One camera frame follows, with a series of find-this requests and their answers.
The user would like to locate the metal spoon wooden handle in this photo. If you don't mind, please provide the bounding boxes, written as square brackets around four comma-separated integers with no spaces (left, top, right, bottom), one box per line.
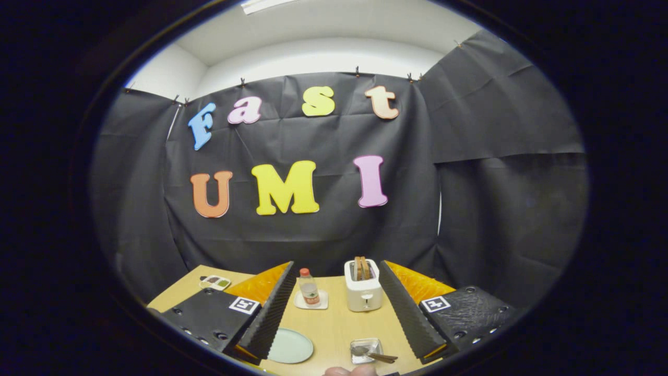
[354,345,398,361]

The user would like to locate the white square coaster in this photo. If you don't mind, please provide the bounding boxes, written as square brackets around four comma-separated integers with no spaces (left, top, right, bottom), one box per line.
[293,290,329,310]

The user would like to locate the clear plastic container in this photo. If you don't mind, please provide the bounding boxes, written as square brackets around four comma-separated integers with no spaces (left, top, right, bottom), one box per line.
[350,338,384,365]

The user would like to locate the white toaster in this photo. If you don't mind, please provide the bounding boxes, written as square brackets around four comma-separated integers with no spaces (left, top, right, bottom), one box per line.
[344,258,383,312]

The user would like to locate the white condiment tray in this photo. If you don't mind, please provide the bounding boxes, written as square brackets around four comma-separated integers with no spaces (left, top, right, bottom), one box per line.
[199,275,231,291]

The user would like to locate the ceiling light panel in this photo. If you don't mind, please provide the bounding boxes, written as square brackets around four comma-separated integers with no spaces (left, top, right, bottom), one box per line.
[241,0,298,15]

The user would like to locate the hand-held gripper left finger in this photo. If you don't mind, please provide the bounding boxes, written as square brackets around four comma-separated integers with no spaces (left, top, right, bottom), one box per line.
[149,261,295,366]

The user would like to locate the pale green plate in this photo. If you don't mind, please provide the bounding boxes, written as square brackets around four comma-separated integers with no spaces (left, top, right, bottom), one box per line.
[267,328,314,365]

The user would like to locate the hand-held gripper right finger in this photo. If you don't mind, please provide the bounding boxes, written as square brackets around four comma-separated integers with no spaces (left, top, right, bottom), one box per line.
[378,260,522,365]

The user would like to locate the clear water bottle red cap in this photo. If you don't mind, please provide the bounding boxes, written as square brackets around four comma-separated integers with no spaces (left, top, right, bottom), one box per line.
[299,268,320,307]

